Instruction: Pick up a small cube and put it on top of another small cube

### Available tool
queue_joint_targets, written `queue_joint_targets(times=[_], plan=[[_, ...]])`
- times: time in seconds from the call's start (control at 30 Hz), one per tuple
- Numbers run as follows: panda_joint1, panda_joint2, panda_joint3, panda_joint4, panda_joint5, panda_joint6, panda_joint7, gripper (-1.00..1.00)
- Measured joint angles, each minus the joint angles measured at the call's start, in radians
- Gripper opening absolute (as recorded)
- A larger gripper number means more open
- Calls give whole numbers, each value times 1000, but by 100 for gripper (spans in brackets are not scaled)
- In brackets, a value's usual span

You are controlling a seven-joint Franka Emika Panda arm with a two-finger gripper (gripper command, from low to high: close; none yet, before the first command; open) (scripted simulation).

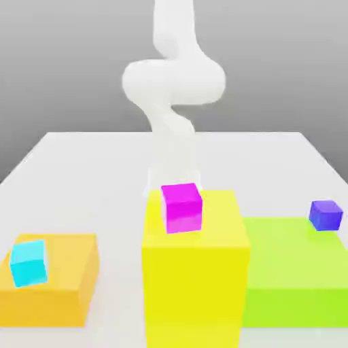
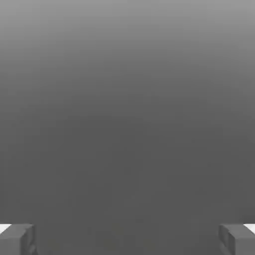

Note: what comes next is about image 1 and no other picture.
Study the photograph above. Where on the large lime green box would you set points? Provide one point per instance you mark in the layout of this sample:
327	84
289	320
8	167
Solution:
293	272

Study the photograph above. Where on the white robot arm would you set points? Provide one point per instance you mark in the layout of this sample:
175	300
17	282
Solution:
174	81

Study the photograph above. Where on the large orange box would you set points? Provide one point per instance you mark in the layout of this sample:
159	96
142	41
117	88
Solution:
62	285

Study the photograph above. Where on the small blue cube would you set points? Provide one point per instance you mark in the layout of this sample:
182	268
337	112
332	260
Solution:
325	216

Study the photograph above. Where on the small cyan cube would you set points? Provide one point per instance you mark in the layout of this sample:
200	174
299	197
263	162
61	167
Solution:
28	265

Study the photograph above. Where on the small magenta cube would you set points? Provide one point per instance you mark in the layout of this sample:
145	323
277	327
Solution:
182	209

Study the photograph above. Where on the large yellow box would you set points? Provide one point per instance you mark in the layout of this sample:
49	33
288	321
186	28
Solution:
194	285

